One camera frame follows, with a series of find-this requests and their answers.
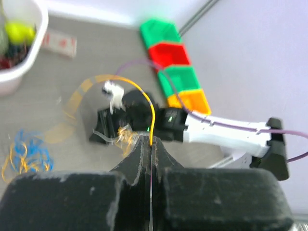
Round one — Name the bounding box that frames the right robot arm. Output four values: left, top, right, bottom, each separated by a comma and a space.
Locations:
89, 90, 289, 181

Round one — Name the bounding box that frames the red storage bin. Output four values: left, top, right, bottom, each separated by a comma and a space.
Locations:
148, 42, 191, 68

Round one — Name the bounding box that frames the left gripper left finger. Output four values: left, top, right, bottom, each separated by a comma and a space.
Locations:
112, 136, 151, 231

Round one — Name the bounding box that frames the white plastic basket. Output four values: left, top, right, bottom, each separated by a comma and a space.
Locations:
0, 0, 49, 96

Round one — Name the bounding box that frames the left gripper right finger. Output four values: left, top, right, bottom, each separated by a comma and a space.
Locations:
151, 137, 193, 231

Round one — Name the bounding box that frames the yellow storage bin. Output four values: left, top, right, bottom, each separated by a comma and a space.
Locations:
178, 89, 211, 115

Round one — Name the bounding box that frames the red playing card box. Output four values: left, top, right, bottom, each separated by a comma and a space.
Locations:
41, 29, 77, 58

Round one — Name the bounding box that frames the green storage bin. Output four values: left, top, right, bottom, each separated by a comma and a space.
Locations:
140, 19, 181, 49
158, 66, 201, 98

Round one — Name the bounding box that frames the lime green fruit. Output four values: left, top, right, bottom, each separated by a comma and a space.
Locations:
4, 22, 36, 45

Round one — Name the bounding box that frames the far green storage bin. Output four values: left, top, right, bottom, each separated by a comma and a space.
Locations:
140, 19, 181, 49

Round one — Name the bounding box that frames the dark red grape bunch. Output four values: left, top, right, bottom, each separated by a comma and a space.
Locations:
0, 44, 29, 70

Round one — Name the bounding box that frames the blue yellow wire pile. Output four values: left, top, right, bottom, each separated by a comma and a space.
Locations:
1, 128, 54, 182

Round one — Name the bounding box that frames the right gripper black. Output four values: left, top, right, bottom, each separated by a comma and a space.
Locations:
94, 90, 152, 138

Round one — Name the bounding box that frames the near green storage bin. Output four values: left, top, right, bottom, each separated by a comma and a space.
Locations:
158, 66, 201, 98

